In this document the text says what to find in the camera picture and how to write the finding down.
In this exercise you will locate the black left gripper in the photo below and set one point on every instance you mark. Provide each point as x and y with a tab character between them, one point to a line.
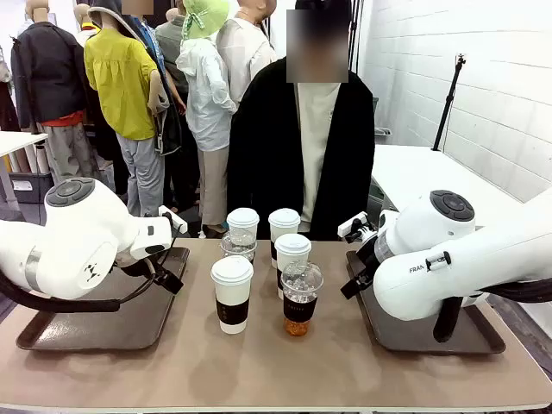
166	279

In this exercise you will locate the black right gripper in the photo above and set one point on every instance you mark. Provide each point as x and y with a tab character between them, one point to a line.
366	259

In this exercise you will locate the white lidded paper coffee cup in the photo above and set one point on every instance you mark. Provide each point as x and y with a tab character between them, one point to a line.
232	280
284	224
242	217
292	254

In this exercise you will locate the clear iced coffee cup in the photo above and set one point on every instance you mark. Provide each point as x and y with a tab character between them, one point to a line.
302	310
238	243

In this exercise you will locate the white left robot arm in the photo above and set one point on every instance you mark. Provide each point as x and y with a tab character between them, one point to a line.
86	224

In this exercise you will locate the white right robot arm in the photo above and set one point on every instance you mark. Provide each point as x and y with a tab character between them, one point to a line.
431	276

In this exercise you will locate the brown plastic serving tray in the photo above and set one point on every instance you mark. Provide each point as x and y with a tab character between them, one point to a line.
409	336
108	328

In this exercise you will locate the large white table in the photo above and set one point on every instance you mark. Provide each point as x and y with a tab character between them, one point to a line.
422	172

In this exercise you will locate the person in black cardigan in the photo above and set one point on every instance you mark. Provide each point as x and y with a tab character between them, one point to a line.
267	151

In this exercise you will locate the grey storage box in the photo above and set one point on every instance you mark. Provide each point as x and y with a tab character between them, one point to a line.
30	192

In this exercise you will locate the mannequin with green hat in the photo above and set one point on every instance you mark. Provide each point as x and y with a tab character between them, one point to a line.
207	95

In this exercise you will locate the small white table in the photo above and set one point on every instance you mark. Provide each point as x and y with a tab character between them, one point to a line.
17	140

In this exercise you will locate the mannequin in yellow blouse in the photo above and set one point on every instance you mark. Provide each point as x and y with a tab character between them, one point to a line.
116	77

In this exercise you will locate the black light stand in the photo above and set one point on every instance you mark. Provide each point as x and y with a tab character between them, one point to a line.
354	34

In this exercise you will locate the mannequin in grey shirt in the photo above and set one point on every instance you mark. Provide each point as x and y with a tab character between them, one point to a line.
170	43

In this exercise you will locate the mannequin in cream shirt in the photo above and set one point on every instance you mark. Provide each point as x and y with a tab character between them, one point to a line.
246	47

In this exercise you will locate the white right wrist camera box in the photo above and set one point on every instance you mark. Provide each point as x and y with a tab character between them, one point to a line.
351	225

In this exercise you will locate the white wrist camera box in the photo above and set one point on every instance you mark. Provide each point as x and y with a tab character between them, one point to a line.
174	220
351	225

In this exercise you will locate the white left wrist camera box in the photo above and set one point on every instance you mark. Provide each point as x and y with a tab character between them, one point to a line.
174	220

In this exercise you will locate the black camera tripod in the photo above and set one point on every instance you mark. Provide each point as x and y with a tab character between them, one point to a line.
448	101

